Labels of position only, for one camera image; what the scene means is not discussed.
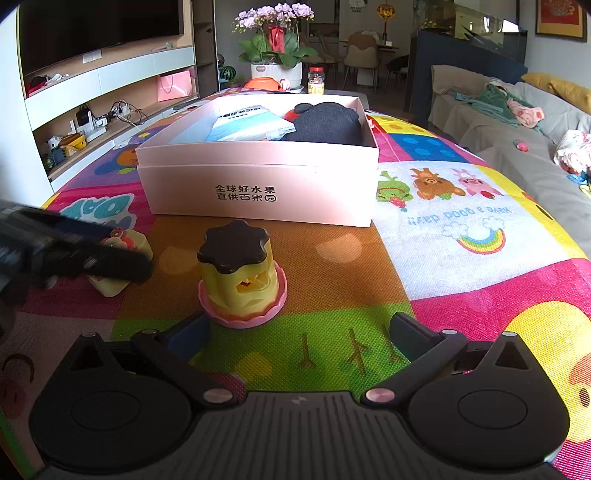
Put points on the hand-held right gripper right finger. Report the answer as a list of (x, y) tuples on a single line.
[(411, 337)]

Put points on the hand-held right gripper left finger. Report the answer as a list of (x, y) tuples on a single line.
[(184, 337)]

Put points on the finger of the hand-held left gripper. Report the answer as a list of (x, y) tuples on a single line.
[(111, 264), (78, 228)]

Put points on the yellow pudding toy brown top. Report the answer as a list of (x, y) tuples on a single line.
[(231, 286)]

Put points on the pink cardboard box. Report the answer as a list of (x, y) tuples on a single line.
[(258, 175)]

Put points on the black plush toy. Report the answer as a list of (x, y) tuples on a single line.
[(323, 124)]

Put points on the red hooded toy figure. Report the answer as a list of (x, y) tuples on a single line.
[(290, 115)]

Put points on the colourful play mat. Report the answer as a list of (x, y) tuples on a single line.
[(461, 258)]

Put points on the white wooden tv cabinet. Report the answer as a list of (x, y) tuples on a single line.
[(124, 69)]

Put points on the pink paper bag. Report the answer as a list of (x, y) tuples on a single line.
[(174, 86)]

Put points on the blue white tissue pack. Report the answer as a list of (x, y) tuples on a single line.
[(244, 124)]

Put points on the black television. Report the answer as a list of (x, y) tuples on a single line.
[(92, 27)]

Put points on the grey sofa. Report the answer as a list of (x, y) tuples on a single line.
[(508, 157)]

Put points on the watermelon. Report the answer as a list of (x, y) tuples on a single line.
[(228, 74)]

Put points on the small pink toy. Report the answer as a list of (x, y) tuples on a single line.
[(522, 146)]

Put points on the dark wooden shelf column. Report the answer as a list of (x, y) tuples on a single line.
[(205, 46)]

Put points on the orange bowl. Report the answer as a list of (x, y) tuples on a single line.
[(261, 84)]

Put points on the green blanket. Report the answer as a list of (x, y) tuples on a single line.
[(491, 104)]

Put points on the white pink clothes pile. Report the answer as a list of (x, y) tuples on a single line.
[(575, 152)]

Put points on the white flower pot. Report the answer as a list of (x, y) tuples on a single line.
[(277, 74)]

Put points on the pink garment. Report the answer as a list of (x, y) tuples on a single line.
[(526, 113)]

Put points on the red lid snack jar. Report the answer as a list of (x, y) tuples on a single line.
[(316, 82)]

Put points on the dark fish tank cabinet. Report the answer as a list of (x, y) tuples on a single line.
[(452, 64)]

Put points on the pink orchid plant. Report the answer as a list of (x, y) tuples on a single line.
[(274, 32)]

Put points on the beige dining chair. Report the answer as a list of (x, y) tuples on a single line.
[(318, 50), (360, 57)]

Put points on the yellow cushion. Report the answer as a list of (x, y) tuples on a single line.
[(563, 90)]

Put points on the dining table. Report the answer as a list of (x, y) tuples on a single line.
[(390, 46)]

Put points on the red framed wall picture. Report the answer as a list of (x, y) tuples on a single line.
[(561, 18)]

